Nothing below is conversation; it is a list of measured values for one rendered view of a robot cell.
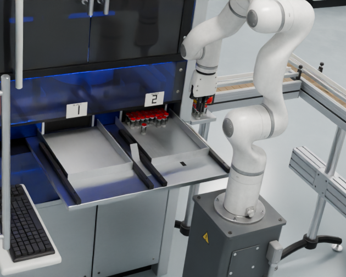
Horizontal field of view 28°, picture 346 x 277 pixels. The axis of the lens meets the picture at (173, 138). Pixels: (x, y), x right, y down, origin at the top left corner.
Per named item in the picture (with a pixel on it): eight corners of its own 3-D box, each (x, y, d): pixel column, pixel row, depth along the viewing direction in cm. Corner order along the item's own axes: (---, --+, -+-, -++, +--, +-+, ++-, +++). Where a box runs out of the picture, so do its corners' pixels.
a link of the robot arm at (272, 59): (232, 130, 239) (269, 123, 246) (251, 149, 230) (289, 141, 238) (261, -7, 212) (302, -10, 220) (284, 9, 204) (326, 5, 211)
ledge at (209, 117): (176, 110, 311) (176, 106, 310) (200, 106, 317) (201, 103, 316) (191, 125, 301) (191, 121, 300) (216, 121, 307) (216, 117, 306)
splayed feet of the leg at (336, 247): (262, 264, 360) (268, 243, 353) (336, 242, 383) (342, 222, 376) (272, 273, 354) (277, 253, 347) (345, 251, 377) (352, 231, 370)
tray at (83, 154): (37, 135, 275) (37, 128, 273) (97, 126, 287) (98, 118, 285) (67, 182, 250) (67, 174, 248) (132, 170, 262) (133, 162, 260)
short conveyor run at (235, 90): (179, 118, 308) (183, 87, 300) (163, 103, 319) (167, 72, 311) (300, 99, 340) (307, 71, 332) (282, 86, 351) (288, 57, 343)
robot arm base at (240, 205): (274, 218, 250) (285, 176, 240) (230, 230, 241) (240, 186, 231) (246, 189, 263) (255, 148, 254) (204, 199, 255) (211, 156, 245)
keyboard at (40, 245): (-17, 193, 251) (-17, 187, 250) (21, 186, 257) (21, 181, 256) (13, 263, 221) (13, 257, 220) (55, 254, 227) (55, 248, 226)
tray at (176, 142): (115, 123, 290) (115, 116, 289) (168, 115, 302) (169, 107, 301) (150, 166, 266) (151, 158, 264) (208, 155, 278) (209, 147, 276)
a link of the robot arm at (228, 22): (217, 19, 224) (182, 66, 249) (257, 15, 231) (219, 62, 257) (208, -4, 227) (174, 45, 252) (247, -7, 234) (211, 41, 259)
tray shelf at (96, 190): (24, 141, 273) (24, 137, 272) (178, 117, 306) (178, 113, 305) (68, 211, 239) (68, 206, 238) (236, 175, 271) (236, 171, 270)
